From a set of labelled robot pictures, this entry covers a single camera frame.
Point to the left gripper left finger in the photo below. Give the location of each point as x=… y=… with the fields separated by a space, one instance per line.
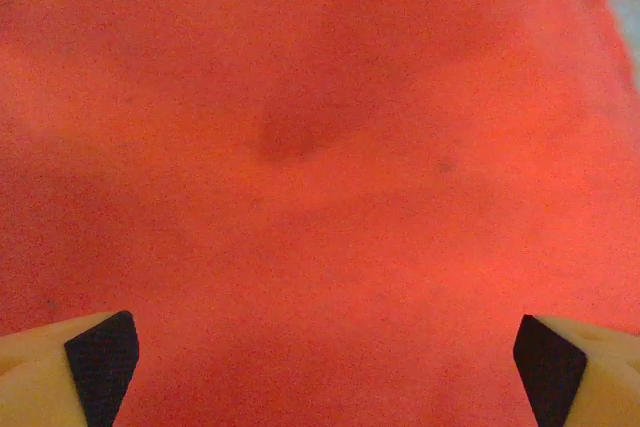
x=35 y=377

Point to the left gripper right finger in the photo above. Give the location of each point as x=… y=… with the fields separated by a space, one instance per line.
x=600 y=377

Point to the red-orange shorts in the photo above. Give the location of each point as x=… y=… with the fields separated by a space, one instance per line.
x=320 y=147

